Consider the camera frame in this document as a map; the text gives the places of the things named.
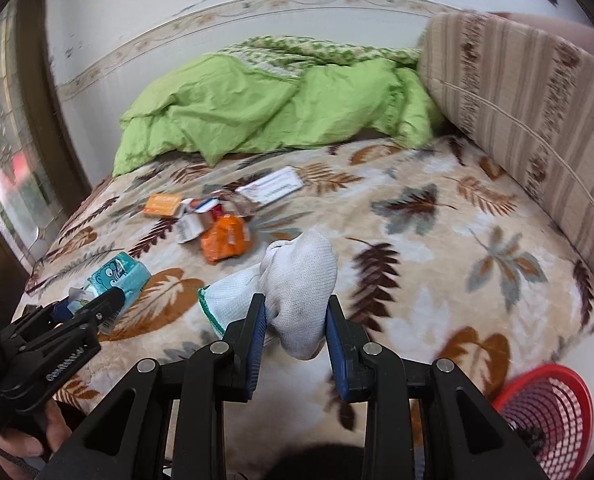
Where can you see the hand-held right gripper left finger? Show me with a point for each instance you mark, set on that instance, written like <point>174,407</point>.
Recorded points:
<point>259,340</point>

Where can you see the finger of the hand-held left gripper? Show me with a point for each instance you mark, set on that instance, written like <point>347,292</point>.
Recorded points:
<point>62,355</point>
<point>59,310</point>

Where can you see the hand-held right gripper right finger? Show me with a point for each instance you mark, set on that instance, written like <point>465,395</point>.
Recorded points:
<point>334,350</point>

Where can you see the teal tissue pack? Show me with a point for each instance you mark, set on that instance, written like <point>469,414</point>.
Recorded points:
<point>117,275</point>

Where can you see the white knit work glove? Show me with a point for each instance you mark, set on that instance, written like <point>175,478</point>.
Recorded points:
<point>302,280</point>

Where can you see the orange medicine box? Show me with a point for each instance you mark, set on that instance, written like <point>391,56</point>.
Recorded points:
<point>163,206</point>

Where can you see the red plastic mesh basket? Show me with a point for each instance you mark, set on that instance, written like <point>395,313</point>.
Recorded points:
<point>557,410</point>

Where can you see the person's left hand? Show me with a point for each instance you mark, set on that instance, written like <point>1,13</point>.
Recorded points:
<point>57,430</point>

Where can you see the orange snack packet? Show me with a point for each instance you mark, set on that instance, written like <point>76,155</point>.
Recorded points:
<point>224,240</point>

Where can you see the leaf printed blanket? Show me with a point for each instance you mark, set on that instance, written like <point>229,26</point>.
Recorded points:
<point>427,280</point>

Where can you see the white barcode carton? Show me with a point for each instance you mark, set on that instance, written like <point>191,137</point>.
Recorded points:
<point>192,230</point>

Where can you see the clear crumpled plastic wrapper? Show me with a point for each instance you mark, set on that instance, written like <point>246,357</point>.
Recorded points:
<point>237,206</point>

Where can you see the red white small packet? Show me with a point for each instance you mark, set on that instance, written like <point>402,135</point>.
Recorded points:
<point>204,206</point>

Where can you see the white medicine box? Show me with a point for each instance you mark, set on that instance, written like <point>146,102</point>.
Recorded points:
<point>269,186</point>

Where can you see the black crumpled object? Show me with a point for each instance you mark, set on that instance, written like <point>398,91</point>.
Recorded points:
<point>531,437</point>

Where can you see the green duvet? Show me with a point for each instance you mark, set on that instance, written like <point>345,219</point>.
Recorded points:
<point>257,110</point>

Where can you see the striped beige cushion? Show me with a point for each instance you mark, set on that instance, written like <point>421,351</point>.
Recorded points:
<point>517,110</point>

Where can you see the reddish brown cushion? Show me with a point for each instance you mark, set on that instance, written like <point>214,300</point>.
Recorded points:
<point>552,27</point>

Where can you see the brown wooden window frame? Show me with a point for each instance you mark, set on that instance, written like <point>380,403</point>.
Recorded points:
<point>52,110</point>

